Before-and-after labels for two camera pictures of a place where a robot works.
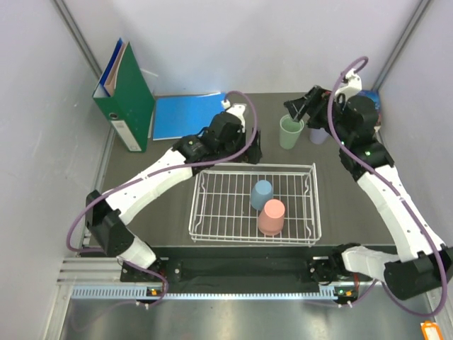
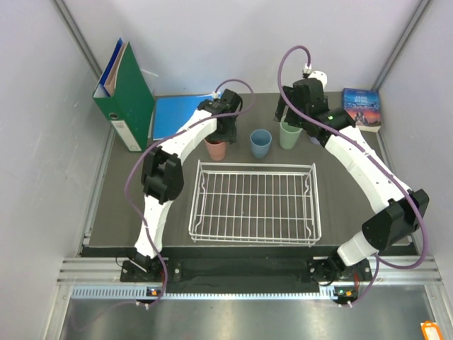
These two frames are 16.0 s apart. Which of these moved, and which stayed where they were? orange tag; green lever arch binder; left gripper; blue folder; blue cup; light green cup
Moved: blue cup; left gripper
Stayed: green lever arch binder; orange tag; blue folder; light green cup
